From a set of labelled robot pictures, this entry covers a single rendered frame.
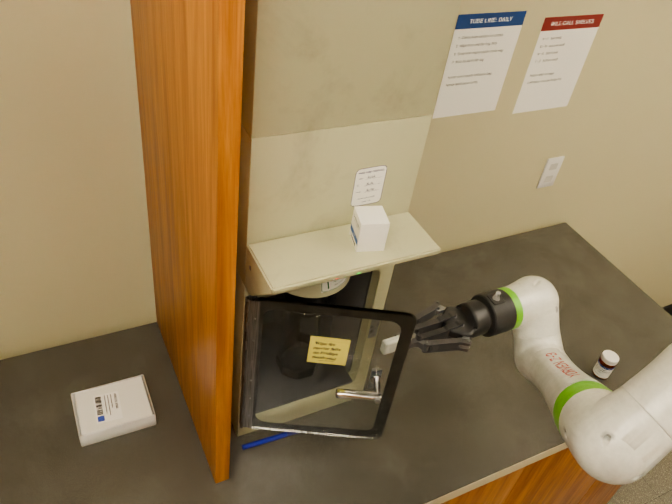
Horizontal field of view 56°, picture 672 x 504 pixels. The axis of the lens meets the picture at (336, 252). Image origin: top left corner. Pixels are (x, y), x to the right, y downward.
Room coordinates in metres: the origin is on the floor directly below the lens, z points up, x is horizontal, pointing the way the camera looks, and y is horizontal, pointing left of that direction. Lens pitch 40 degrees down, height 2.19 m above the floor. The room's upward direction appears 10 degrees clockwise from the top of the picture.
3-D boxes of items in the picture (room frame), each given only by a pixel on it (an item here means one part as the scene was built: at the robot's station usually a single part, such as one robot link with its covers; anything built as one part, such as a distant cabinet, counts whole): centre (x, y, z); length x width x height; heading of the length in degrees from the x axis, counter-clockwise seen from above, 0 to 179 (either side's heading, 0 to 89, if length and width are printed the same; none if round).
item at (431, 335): (0.88, -0.23, 1.28); 0.11 x 0.01 x 0.04; 124
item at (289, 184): (0.98, 0.08, 1.33); 0.32 x 0.25 x 0.77; 122
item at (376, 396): (0.78, -0.09, 1.20); 0.10 x 0.05 x 0.03; 95
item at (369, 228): (0.85, -0.05, 1.54); 0.05 x 0.05 x 0.06; 19
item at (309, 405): (0.80, -0.02, 1.19); 0.30 x 0.01 x 0.40; 95
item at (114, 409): (0.79, 0.43, 0.96); 0.16 x 0.12 x 0.04; 122
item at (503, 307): (0.97, -0.34, 1.28); 0.09 x 0.06 x 0.12; 32
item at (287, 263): (0.83, -0.02, 1.46); 0.32 x 0.11 x 0.10; 122
